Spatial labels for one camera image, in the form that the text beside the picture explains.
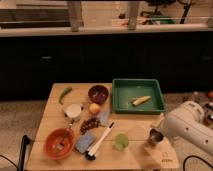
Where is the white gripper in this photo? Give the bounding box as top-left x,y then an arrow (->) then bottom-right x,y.
150,117 -> 169,141

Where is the metal cup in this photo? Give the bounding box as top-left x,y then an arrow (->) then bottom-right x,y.
147,129 -> 164,146

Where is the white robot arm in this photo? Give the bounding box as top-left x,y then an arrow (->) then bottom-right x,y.
150,101 -> 213,156

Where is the green plastic tray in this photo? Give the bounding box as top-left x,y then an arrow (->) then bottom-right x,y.
112,78 -> 165,115

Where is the translucent green cup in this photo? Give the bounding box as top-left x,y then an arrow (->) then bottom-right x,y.
114,134 -> 129,151

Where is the grey blue cloth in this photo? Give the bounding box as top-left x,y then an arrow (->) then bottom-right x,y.
97,109 -> 110,126

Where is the orange peach fruit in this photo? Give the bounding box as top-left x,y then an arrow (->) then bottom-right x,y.
89,103 -> 101,115

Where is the purple grape bunch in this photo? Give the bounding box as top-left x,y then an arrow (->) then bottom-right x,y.
80,117 -> 100,134

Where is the dark red bowl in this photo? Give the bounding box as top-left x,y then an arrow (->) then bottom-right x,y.
88,85 -> 109,105

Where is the white dish brush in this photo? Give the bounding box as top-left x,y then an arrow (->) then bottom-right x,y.
85,123 -> 114,161

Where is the blue sponge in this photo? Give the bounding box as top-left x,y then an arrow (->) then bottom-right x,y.
75,132 -> 96,154

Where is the white small pot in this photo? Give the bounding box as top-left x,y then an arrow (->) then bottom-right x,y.
63,103 -> 83,121

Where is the green chili pepper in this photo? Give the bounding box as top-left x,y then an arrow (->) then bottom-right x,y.
58,87 -> 72,105

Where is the metal spoon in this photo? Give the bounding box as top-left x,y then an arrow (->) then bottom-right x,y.
56,123 -> 72,151

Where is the orange bowl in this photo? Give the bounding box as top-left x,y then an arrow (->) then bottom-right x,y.
43,128 -> 75,160

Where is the dark counter cabinet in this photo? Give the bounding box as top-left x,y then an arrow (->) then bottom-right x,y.
0,29 -> 213,100

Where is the black cable right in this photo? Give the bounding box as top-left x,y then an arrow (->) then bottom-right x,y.
182,155 -> 213,171

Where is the black cable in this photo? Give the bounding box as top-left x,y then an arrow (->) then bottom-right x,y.
182,155 -> 213,171
0,134 -> 33,171

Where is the black cable left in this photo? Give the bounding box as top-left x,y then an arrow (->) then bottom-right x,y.
0,134 -> 33,171

